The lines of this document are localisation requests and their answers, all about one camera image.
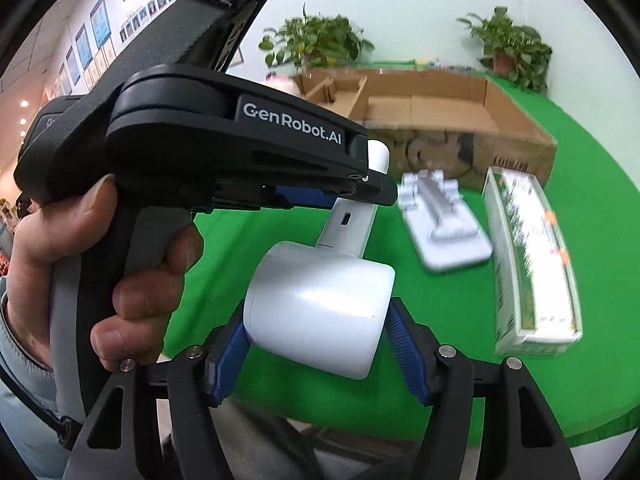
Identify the grey sleeve forearm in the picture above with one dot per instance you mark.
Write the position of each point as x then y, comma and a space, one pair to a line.
34, 440

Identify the small items on table back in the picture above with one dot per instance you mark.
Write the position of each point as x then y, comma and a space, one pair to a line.
439, 64

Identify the left potted green plant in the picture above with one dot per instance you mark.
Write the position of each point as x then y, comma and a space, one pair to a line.
314, 41

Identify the large open cardboard box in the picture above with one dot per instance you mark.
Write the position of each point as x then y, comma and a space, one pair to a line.
459, 124

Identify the framed certificates on wall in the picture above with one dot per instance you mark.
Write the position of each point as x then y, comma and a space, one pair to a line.
78, 65

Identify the white folding phone stand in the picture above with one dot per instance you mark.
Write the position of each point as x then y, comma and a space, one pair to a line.
445, 233

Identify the potted green plant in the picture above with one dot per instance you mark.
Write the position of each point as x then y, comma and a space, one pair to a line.
511, 51
314, 41

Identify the brown cardboard insert box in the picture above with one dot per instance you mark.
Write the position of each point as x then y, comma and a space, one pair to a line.
345, 96

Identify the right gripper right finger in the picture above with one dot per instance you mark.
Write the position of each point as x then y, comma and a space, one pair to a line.
521, 438

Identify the person's left hand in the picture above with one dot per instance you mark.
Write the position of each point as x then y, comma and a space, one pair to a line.
143, 301

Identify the blue wall posters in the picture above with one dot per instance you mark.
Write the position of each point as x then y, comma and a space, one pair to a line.
95, 18

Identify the pink teal plush pig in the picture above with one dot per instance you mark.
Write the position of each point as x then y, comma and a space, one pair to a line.
282, 83

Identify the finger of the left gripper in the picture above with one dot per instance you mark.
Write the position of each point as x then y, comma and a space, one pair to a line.
375, 188
306, 197

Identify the right potted green plant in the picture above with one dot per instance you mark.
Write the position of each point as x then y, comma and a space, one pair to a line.
511, 51

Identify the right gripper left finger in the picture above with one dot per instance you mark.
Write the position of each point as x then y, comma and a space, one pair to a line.
153, 421

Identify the green white long carton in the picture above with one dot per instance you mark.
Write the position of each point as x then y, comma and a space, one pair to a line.
537, 303

